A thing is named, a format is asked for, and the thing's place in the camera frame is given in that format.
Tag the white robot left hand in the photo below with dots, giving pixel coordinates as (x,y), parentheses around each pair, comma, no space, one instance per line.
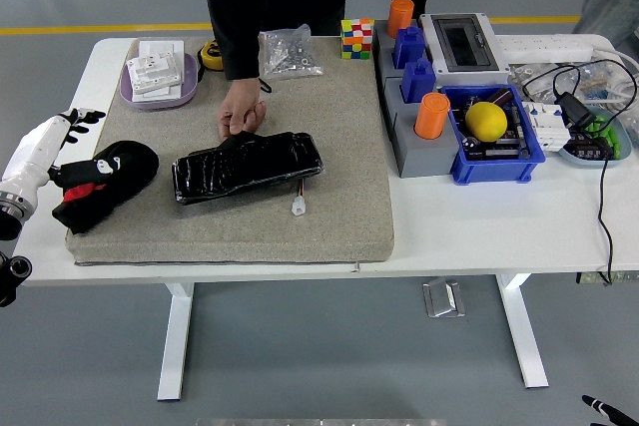
(35,151)

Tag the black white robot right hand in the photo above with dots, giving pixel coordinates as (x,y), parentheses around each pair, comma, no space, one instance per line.
(611,413)

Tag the person's right hand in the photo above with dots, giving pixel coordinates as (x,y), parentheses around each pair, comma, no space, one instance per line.
(239,107)

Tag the black rag with red patch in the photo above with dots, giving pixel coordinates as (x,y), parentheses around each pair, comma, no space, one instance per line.
(132,166)

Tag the purple tray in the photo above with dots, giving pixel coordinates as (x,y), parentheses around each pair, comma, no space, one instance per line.
(189,82)

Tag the yellow tape measure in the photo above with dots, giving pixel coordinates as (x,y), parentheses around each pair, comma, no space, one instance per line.
(210,54)

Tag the clear bag of screws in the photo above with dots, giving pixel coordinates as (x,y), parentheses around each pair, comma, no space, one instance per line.
(289,54)

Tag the grey-brown mat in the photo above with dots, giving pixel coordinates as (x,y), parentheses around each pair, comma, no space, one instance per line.
(324,171)

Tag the white table leg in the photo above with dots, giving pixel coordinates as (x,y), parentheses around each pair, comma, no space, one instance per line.
(175,346)
(521,331)

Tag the multicolour puzzle cube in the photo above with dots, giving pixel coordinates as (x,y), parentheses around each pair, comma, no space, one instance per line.
(357,39)

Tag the grey peg holder base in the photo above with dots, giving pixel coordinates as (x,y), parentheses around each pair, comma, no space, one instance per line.
(424,156)
(383,54)

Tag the blue block peg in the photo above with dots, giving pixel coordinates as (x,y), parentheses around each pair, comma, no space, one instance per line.
(418,81)
(408,47)

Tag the orange cylinder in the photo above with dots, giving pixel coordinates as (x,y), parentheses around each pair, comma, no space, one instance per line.
(401,17)
(432,114)

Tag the metal floor socket plate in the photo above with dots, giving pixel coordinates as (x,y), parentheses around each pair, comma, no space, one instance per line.
(444,298)

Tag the grey electrical distribution box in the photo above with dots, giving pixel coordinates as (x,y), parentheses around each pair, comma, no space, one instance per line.
(464,49)

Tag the yellow ball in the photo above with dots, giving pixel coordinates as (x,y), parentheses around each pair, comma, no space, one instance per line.
(485,122)

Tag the brown cylindrical part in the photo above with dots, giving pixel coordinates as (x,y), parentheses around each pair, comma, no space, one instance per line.
(500,96)

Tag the blue plastic bin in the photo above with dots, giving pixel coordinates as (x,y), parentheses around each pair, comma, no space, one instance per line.
(494,170)

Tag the black circuit board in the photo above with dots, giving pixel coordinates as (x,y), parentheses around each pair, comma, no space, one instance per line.
(499,149)

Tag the black terminal block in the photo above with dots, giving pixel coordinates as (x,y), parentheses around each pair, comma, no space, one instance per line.
(589,149)

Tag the light blue dish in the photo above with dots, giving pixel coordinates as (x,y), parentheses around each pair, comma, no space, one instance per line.
(624,144)

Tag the green plastic parts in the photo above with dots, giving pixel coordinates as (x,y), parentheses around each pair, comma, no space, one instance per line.
(610,136)

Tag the clear bag of rings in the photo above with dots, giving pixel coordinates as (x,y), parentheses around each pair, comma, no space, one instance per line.
(529,77)

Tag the white circuit breaker block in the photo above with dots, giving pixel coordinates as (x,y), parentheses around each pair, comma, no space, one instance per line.
(546,127)

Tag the black power adapter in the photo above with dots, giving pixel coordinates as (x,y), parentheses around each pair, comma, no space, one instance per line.
(575,111)

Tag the white power strip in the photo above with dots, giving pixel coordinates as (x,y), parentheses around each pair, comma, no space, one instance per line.
(544,47)

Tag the clear bag of blue parts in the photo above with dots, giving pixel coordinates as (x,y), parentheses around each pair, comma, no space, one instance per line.
(594,79)

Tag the white wall switch plate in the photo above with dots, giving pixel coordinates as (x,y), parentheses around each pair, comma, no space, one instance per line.
(157,48)
(160,94)

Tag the white wall socket module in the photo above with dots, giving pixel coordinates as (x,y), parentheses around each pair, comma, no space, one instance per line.
(152,72)

